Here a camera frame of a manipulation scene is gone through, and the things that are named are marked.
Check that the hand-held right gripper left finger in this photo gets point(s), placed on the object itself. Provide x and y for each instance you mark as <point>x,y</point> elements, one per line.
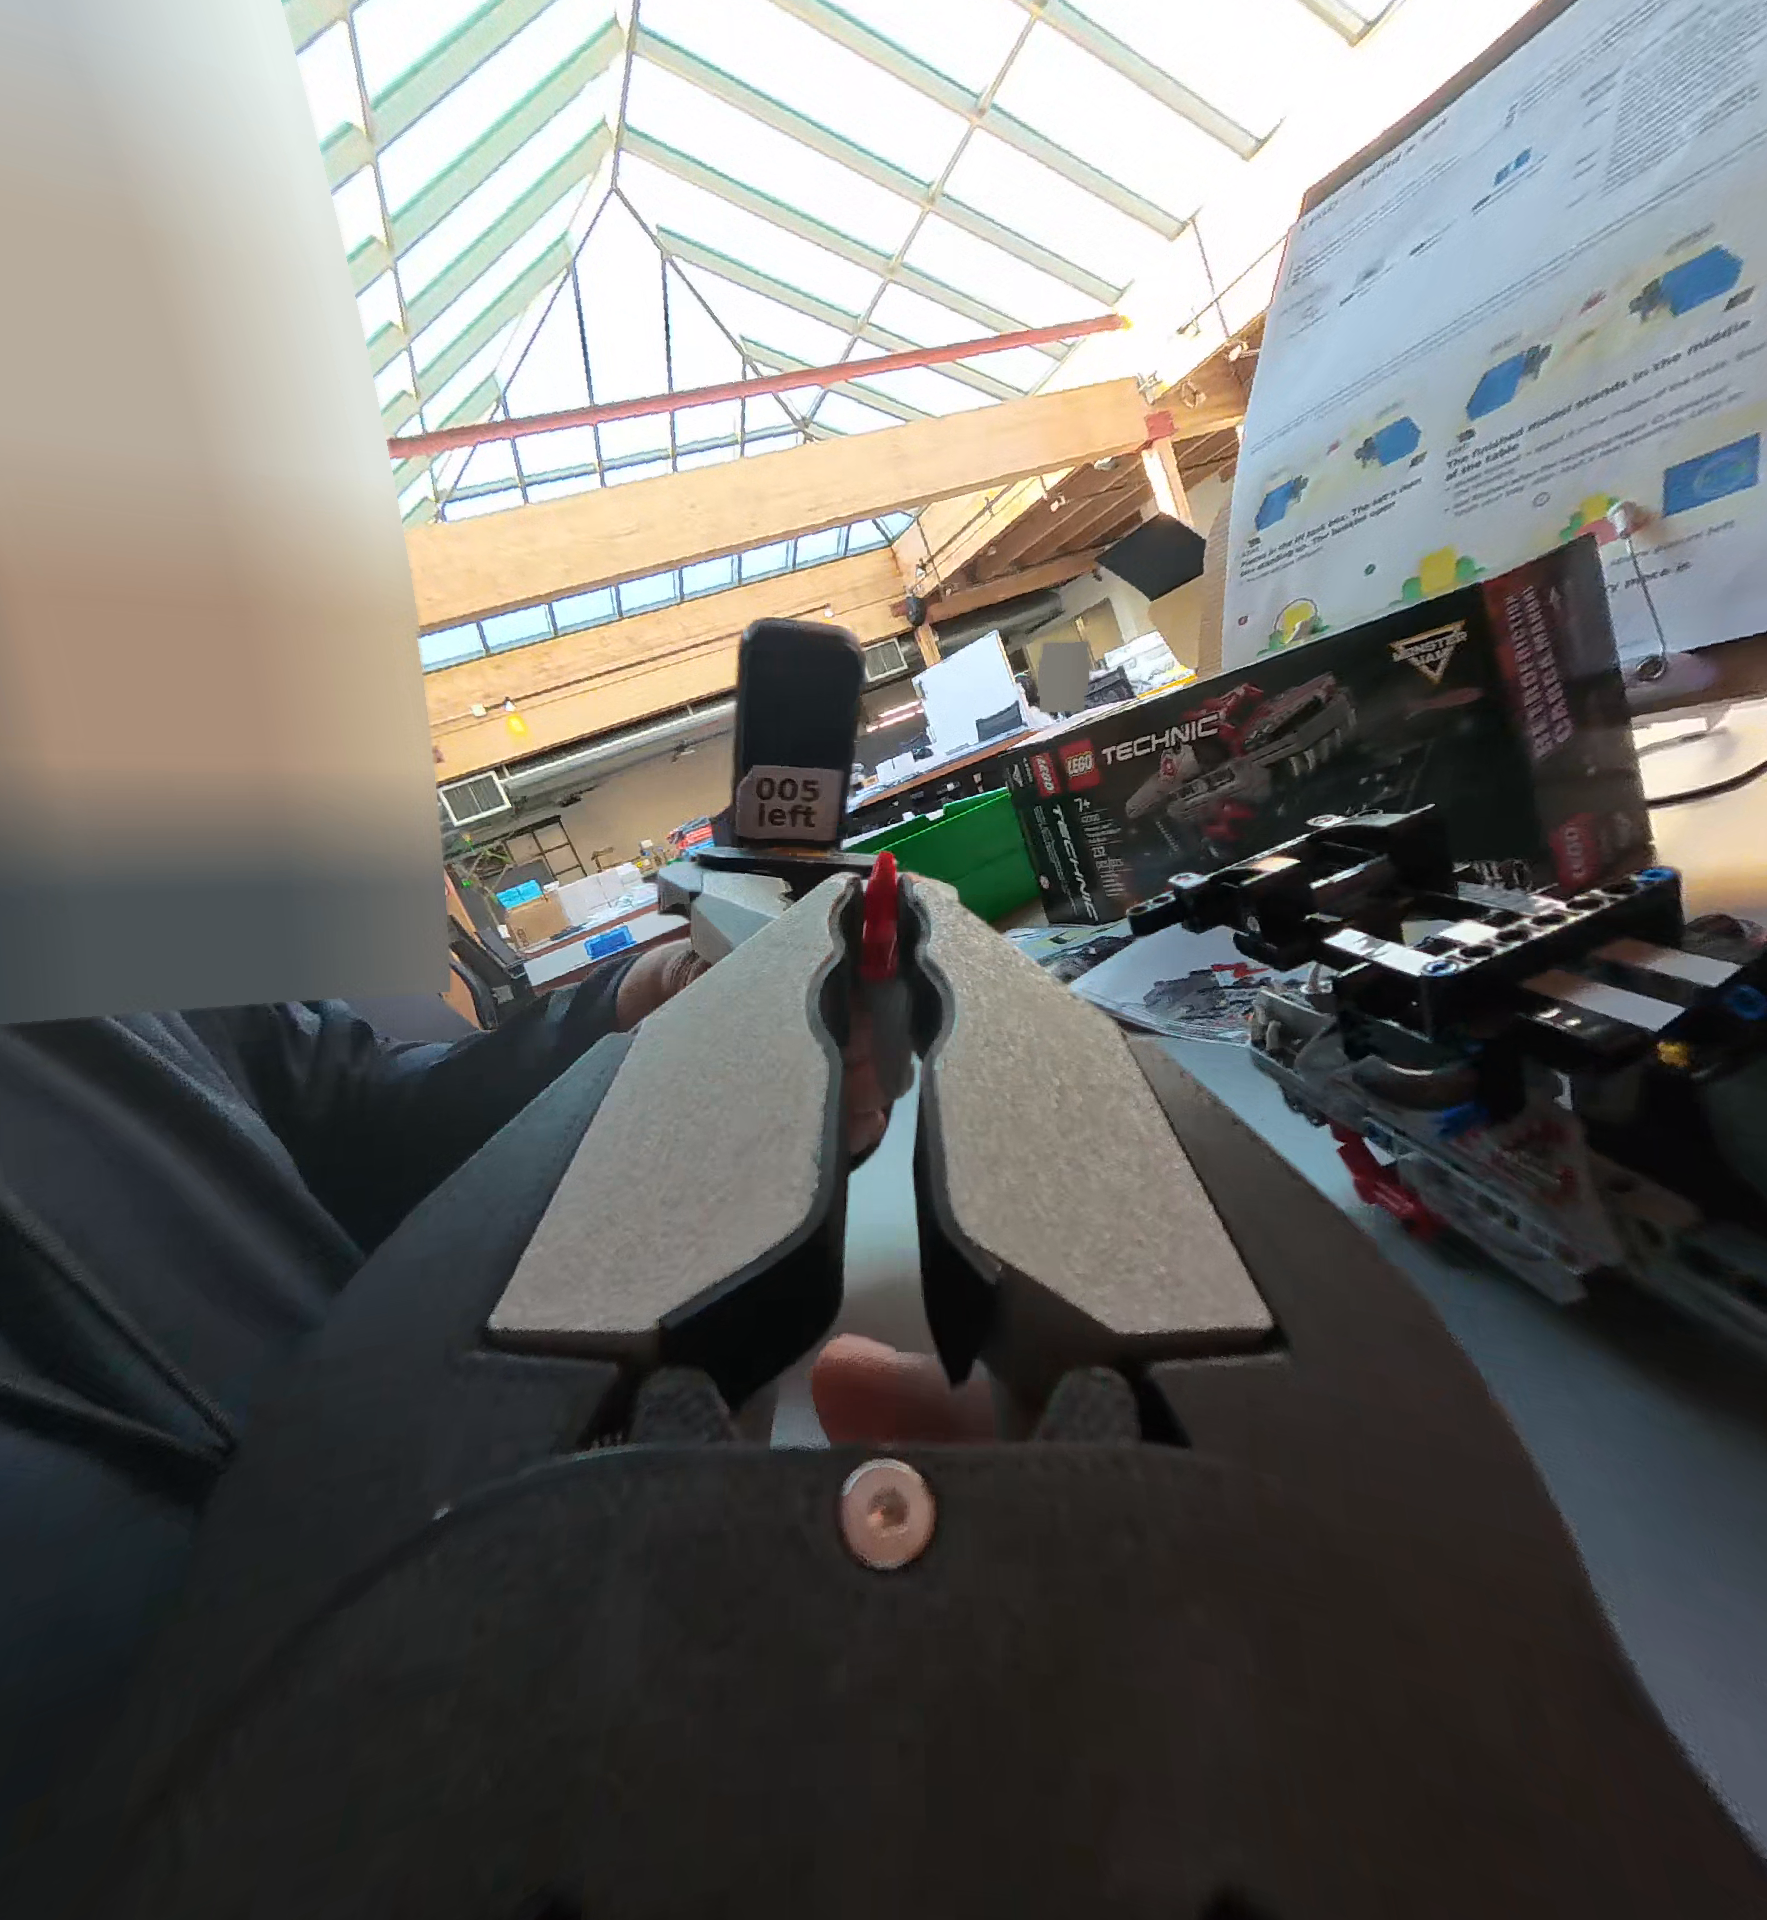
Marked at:
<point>672,1185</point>

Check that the person's dark navy clothing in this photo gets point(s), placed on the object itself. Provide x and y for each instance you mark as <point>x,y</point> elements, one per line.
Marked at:
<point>103,1350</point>

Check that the white air vent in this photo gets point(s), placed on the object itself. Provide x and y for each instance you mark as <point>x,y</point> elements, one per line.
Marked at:
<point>476,801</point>

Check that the red ceiling pipe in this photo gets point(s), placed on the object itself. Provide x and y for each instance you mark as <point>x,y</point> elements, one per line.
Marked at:
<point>747,388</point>

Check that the lego instruction booklet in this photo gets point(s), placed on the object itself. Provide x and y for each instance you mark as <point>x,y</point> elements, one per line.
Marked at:
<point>1139,975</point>

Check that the green plastic bin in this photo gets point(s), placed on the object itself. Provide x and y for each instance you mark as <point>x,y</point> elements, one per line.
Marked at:
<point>973,855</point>

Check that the wooden ceiling beam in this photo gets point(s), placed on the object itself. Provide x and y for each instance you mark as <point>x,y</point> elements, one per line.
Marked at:
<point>824,496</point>
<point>672,660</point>

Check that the black hanging box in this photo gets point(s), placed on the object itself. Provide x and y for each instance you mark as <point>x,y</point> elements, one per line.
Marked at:
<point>1153,555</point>

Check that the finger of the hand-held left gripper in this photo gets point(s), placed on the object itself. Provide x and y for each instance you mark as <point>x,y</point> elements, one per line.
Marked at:
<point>734,909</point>

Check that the small blue object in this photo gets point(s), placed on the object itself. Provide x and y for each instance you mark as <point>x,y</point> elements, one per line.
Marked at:
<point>609,942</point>

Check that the person's right hand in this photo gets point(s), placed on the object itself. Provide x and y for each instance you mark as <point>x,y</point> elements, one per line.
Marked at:
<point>898,1395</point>

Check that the black lego set box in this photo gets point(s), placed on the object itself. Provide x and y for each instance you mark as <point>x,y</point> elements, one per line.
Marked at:
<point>1348,749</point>

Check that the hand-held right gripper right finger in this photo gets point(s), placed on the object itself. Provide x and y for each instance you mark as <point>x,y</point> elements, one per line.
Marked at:
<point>1094,1185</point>

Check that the grey dinosaur lego model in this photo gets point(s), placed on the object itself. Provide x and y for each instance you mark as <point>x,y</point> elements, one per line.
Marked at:
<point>1499,1021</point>

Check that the red lego claw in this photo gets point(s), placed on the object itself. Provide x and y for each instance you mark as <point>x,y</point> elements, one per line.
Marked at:
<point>879,909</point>

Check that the white board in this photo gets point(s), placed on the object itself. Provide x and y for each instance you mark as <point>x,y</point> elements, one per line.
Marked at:
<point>966,690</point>

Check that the person's left hand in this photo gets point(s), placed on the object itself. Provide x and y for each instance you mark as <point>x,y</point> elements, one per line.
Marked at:
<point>659,982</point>

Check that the person's left forearm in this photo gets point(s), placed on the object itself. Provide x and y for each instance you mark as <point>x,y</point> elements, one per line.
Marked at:
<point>449,1080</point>

